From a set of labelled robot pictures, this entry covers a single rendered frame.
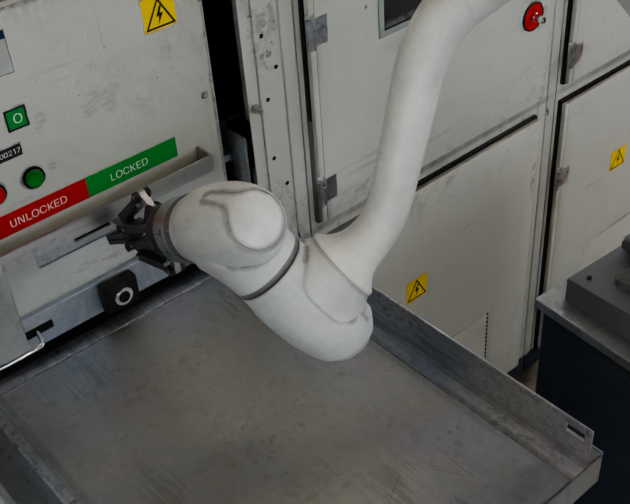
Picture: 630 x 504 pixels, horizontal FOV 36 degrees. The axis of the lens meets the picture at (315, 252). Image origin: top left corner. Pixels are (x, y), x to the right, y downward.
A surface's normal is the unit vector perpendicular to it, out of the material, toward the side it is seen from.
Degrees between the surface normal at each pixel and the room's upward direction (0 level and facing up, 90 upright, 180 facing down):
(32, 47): 90
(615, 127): 90
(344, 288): 75
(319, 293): 67
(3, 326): 90
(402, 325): 90
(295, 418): 0
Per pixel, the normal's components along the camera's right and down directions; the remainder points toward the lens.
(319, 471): -0.07, -0.79
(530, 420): -0.76, 0.43
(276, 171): 0.65, 0.43
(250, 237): 0.35, 0.13
